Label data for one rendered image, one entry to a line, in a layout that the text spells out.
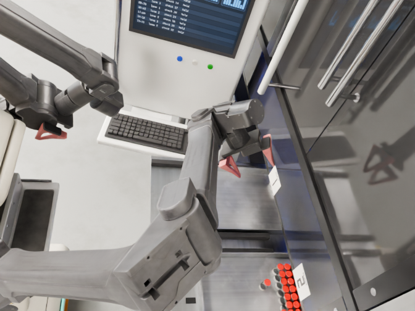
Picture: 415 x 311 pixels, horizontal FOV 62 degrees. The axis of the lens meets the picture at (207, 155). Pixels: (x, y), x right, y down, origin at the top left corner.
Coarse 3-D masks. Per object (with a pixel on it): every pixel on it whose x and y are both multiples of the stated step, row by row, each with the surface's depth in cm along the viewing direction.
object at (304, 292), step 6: (300, 264) 96; (294, 270) 99; (300, 270) 96; (294, 276) 99; (300, 276) 95; (306, 282) 92; (300, 288) 95; (306, 288) 92; (300, 294) 95; (306, 294) 92; (300, 300) 94
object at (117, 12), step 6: (114, 0) 110; (120, 0) 110; (114, 6) 112; (120, 6) 112; (114, 12) 113; (120, 12) 113; (114, 18) 115; (120, 18) 115; (114, 24) 116; (120, 24) 117; (114, 30) 118; (114, 36) 120; (114, 42) 121; (114, 48) 123; (114, 54) 125
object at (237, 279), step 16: (224, 256) 108; (240, 256) 109; (256, 256) 111; (272, 256) 112; (288, 256) 113; (224, 272) 106; (240, 272) 107; (256, 272) 108; (208, 288) 102; (224, 288) 103; (240, 288) 104; (256, 288) 105; (272, 288) 106; (208, 304) 99; (224, 304) 100; (240, 304) 101; (256, 304) 102; (272, 304) 103
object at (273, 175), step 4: (272, 172) 118; (276, 172) 115; (272, 176) 117; (276, 176) 115; (272, 180) 117; (272, 184) 117; (276, 184) 114; (272, 188) 117; (276, 188) 114; (276, 192) 114
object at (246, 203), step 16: (224, 176) 130; (256, 176) 133; (224, 192) 125; (240, 192) 127; (256, 192) 129; (224, 208) 121; (240, 208) 122; (256, 208) 124; (272, 208) 126; (224, 224) 117; (240, 224) 118; (256, 224) 120; (272, 224) 121
